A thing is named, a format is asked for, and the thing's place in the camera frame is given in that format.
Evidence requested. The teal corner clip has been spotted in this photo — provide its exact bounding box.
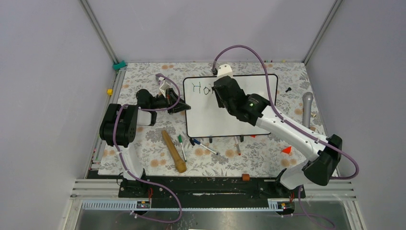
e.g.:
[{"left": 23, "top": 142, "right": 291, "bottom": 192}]
[{"left": 113, "top": 60, "right": 127, "bottom": 71}]

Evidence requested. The small red block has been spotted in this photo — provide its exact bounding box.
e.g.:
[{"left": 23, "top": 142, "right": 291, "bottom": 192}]
[{"left": 281, "top": 146, "right": 292, "bottom": 155}]

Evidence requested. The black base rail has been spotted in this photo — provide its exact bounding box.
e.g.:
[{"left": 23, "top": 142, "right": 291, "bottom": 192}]
[{"left": 85, "top": 170, "right": 307, "bottom": 210}]

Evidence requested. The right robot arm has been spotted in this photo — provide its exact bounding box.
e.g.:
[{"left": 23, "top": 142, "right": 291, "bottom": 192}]
[{"left": 212, "top": 76, "right": 342, "bottom": 197}]

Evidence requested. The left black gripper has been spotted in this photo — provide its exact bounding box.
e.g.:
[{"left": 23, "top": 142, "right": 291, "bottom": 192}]
[{"left": 149, "top": 88, "right": 191, "bottom": 114}]

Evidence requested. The white whiteboard black frame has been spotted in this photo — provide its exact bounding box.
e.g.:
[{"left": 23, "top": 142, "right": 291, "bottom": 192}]
[{"left": 183, "top": 74, "right": 279, "bottom": 138}]

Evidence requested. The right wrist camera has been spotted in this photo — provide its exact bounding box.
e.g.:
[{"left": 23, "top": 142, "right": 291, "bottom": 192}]
[{"left": 216, "top": 63, "right": 233, "bottom": 78}]

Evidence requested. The silver grey microphone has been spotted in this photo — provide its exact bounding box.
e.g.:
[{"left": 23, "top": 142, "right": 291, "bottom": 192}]
[{"left": 302, "top": 92, "right": 314, "bottom": 128}]

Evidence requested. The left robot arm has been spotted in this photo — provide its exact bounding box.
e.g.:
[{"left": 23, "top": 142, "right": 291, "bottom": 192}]
[{"left": 99, "top": 88, "right": 191, "bottom": 197}]

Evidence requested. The green cap whiteboard marker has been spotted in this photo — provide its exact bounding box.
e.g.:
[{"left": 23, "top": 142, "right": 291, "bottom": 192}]
[{"left": 178, "top": 135, "right": 187, "bottom": 162}]

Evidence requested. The floral patterned table mat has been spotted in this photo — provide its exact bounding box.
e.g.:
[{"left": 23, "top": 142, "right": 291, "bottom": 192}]
[{"left": 118, "top": 62, "right": 312, "bottom": 177}]

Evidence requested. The blue cap whiteboard marker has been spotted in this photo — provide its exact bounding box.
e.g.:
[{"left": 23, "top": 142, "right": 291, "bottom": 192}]
[{"left": 192, "top": 138, "right": 219, "bottom": 155}]

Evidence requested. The red cap whiteboard marker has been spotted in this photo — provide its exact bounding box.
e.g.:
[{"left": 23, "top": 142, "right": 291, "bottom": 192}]
[{"left": 234, "top": 136, "right": 241, "bottom": 155}]

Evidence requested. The orange cylinder block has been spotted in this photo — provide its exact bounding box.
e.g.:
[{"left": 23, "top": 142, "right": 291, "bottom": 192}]
[{"left": 241, "top": 173, "right": 250, "bottom": 182}]

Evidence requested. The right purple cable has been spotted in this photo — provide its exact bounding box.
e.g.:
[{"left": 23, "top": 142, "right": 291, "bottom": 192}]
[{"left": 212, "top": 45, "right": 361, "bottom": 230}]

